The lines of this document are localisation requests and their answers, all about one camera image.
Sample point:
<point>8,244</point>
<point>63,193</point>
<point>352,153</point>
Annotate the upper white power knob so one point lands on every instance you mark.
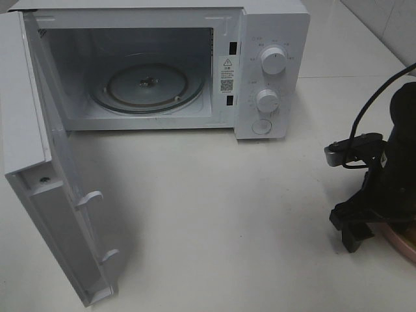
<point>273,59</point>

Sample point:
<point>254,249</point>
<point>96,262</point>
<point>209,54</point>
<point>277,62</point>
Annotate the round door release button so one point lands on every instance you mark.
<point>261,127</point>

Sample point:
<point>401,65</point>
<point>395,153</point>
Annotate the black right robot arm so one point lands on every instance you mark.
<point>402,111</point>

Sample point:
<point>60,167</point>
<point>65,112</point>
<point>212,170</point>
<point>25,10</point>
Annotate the white microwave door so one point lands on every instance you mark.
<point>39,163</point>

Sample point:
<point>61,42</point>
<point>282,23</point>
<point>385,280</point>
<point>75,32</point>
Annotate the lower white timer knob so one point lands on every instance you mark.
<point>267,101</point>

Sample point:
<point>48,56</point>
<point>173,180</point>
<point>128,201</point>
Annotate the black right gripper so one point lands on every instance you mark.
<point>387,194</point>

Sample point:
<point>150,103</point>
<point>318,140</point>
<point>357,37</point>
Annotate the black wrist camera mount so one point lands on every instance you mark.
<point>366,148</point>

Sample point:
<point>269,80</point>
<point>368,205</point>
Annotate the white warning label sticker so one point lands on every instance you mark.
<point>227,66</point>

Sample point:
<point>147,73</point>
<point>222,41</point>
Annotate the white microwave oven body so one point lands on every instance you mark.
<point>83,33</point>

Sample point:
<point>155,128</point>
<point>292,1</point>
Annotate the pink round plate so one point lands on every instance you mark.
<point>403,241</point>

